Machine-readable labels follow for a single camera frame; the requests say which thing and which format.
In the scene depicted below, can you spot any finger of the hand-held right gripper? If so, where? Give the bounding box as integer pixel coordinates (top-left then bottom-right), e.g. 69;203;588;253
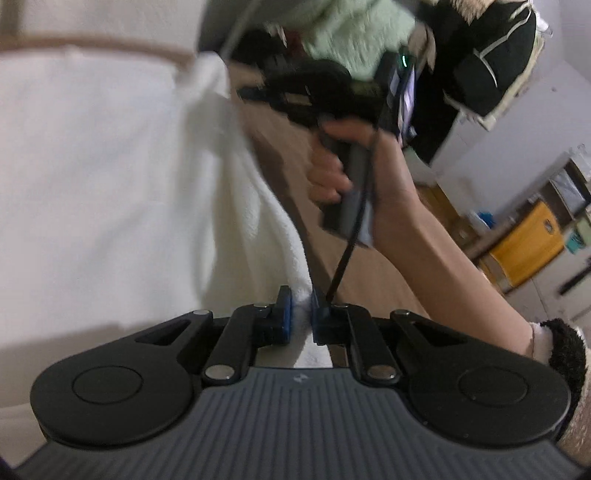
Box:
236;78;282;108

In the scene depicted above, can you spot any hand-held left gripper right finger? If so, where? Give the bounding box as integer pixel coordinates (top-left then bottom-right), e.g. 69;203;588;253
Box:
311;287;468;385

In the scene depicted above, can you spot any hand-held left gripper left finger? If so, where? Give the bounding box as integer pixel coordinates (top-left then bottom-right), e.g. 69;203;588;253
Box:
134;285;293;387

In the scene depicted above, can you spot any white fleece garment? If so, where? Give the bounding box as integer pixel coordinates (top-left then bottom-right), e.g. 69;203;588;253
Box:
0;51;333;370

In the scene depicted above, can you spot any person's right forearm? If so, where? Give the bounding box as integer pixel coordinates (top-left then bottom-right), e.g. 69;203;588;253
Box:
372;212;591;467

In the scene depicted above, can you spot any person's right hand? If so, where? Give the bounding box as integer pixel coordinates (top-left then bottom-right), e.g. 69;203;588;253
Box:
307;117;419;246

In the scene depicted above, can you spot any light green fleece cloth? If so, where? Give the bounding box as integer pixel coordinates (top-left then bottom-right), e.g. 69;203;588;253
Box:
301;0;417;71

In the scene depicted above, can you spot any black jacket with cream trim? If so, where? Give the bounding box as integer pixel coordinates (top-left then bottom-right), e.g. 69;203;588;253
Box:
406;0;546;163

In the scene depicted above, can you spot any yellow box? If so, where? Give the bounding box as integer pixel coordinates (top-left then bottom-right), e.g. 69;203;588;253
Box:
488;200;567;288

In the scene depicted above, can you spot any wooden shelf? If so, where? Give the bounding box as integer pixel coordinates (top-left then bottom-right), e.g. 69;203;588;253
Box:
462;147;591;297

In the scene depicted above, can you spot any black cable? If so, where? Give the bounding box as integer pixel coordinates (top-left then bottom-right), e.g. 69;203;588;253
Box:
323;131;382;308

